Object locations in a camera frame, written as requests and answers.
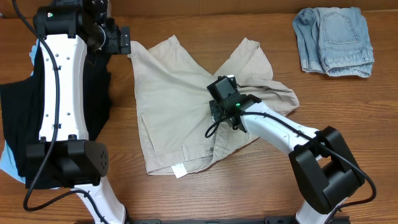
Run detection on beige khaki shorts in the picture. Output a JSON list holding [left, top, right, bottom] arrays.
[[129, 37, 299, 176]]

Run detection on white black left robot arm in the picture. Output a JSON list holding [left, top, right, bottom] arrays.
[[25, 1, 132, 223]]

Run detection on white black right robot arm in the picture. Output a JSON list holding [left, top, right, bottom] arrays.
[[205, 93, 369, 223]]

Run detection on black garment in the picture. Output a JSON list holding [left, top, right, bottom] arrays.
[[1, 45, 111, 184]]

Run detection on folded light blue jeans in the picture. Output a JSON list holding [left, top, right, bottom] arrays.
[[292, 7, 374, 78]]

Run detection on light blue garment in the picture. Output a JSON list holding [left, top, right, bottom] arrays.
[[1, 40, 44, 184]]

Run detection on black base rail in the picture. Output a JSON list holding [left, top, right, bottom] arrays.
[[74, 216, 351, 224]]

